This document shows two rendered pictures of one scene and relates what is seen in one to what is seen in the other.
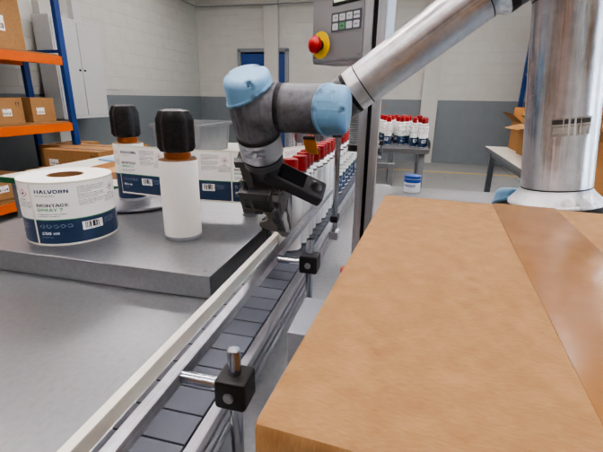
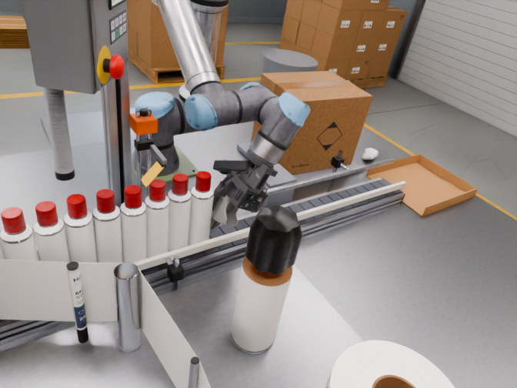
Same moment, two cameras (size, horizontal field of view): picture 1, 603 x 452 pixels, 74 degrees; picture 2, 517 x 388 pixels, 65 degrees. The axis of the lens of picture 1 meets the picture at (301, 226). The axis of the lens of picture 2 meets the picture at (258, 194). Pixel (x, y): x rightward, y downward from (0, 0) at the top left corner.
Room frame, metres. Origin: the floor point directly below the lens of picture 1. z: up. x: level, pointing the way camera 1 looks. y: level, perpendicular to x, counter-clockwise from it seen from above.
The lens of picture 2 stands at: (1.36, 0.57, 1.56)
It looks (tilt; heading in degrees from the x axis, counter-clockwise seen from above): 34 degrees down; 217
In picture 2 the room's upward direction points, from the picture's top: 10 degrees clockwise
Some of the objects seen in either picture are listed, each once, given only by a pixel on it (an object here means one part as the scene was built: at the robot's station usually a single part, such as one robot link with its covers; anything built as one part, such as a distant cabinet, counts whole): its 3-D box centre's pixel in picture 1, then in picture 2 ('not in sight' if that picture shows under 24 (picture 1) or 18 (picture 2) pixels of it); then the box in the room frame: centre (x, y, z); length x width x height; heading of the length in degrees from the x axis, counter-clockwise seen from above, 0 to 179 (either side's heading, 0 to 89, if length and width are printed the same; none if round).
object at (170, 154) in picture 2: not in sight; (155, 151); (0.66, -0.39, 0.89); 0.15 x 0.15 x 0.10
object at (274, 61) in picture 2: not in sight; (283, 93); (-1.42, -1.45, 0.31); 0.46 x 0.46 x 0.62
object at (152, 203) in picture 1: (134, 199); not in sight; (1.24, 0.54, 0.89); 0.31 x 0.31 x 0.01
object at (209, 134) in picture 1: (194, 136); not in sight; (3.06, 0.82, 0.91); 0.60 x 0.40 x 0.22; 169
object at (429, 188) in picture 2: not in sight; (421, 182); (-0.04, 0.24, 0.85); 0.30 x 0.26 x 0.04; 166
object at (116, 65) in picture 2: (316, 44); (114, 66); (1.01, -0.03, 1.33); 0.04 x 0.03 x 0.04; 41
